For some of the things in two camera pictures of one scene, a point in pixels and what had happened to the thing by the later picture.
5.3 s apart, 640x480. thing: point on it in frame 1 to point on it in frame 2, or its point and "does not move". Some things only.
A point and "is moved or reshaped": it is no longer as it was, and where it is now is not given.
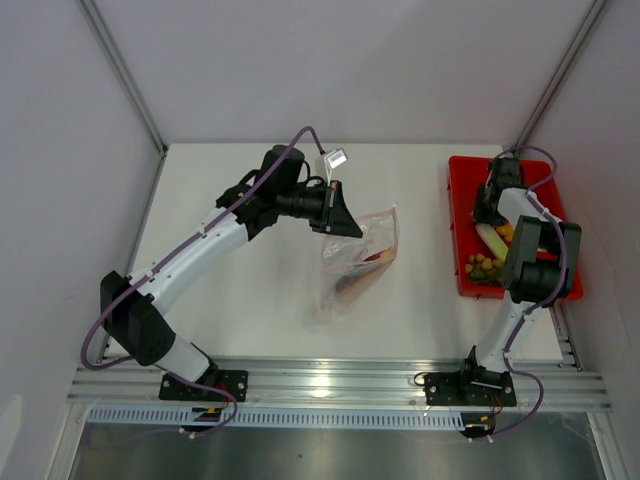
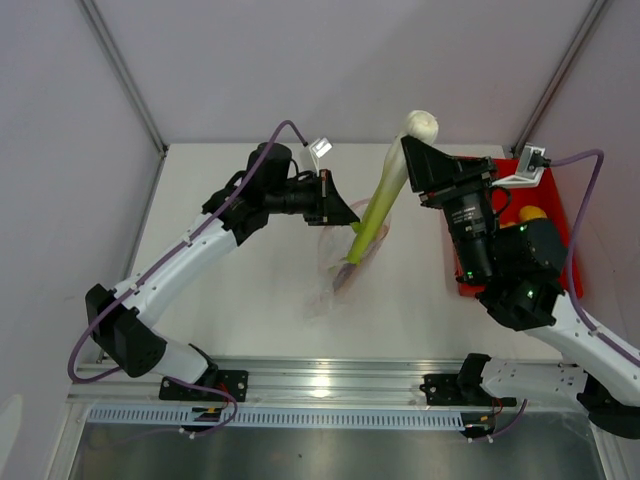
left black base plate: [232, 381] does not move
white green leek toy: [493, 241] is moved or reshaped
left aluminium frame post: [90, 10] does not move
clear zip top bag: [352, 264] is moved or reshaped
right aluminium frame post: [591, 15] does not move
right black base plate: [469, 389] does not move
